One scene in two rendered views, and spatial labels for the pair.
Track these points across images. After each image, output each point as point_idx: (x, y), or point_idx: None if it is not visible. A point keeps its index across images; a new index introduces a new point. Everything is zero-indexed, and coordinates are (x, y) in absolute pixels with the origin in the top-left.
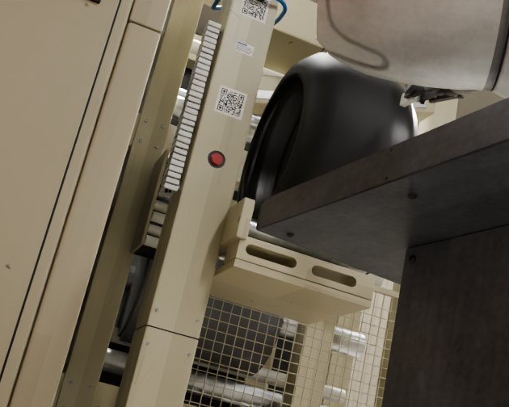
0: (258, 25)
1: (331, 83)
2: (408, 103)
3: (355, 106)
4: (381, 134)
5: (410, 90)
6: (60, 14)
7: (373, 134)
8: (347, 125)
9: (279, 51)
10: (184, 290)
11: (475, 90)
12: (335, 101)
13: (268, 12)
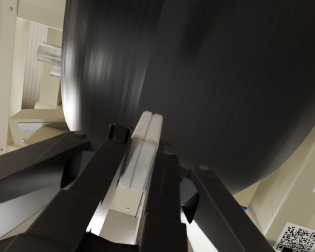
0: (297, 219)
1: (277, 156)
2: (149, 122)
3: (247, 108)
4: (182, 36)
5: (217, 193)
6: None
7: (207, 34)
8: (287, 53)
9: None
10: None
11: None
12: (295, 117)
13: (277, 235)
